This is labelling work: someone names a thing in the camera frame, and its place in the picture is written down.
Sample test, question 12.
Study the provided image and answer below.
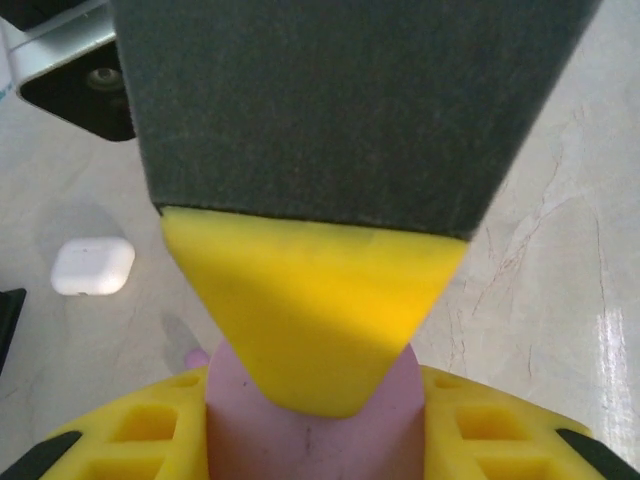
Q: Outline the white earbud charging case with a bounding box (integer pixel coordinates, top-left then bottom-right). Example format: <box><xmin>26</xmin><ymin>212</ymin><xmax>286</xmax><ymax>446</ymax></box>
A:
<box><xmin>49</xmin><ymin>236</ymin><xmax>136</xmax><ymax>297</ymax></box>

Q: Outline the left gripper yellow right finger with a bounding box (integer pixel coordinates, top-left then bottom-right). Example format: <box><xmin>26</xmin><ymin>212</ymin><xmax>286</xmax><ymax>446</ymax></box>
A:
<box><xmin>418</xmin><ymin>363</ymin><xmax>640</xmax><ymax>480</ymax></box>

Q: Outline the folding chessboard black grey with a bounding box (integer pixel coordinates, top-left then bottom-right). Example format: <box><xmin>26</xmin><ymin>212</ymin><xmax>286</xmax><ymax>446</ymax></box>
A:
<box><xmin>0</xmin><ymin>287</ymin><xmax>27</xmax><ymax>374</ymax></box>

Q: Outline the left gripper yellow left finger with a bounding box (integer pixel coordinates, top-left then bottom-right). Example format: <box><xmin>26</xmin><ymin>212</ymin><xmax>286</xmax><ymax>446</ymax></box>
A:
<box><xmin>0</xmin><ymin>363</ymin><xmax>210</xmax><ymax>480</ymax></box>

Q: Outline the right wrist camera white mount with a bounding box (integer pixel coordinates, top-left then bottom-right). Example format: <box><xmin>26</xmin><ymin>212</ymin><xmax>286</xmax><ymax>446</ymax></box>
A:
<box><xmin>0</xmin><ymin>9</ymin><xmax>120</xmax><ymax>99</ymax></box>

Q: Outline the pink cylindrical block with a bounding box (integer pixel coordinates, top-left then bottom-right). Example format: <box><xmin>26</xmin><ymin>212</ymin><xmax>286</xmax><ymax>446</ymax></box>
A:
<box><xmin>204</xmin><ymin>339</ymin><xmax>426</xmax><ymax>480</ymax></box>

